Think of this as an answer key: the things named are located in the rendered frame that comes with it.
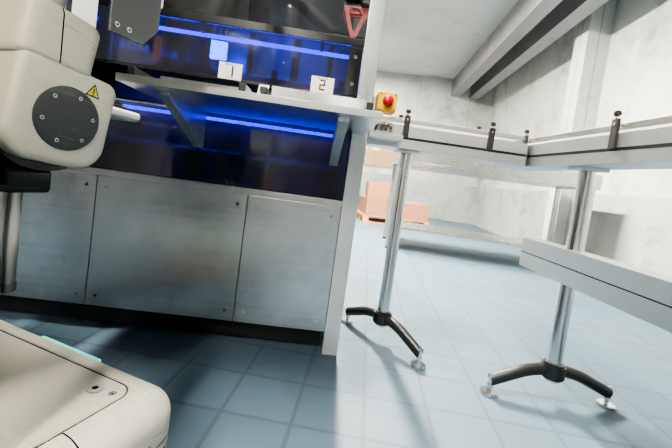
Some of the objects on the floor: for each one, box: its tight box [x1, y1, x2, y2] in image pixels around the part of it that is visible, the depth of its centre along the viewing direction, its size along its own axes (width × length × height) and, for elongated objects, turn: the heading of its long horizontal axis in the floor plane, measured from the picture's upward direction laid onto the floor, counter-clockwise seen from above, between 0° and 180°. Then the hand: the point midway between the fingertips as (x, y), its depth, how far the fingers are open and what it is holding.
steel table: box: [383, 153, 603, 252], centre depth 418 cm, size 78×208×106 cm
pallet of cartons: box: [356, 181, 430, 225], centre depth 648 cm, size 128×94×69 cm
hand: (353, 34), depth 100 cm, fingers closed
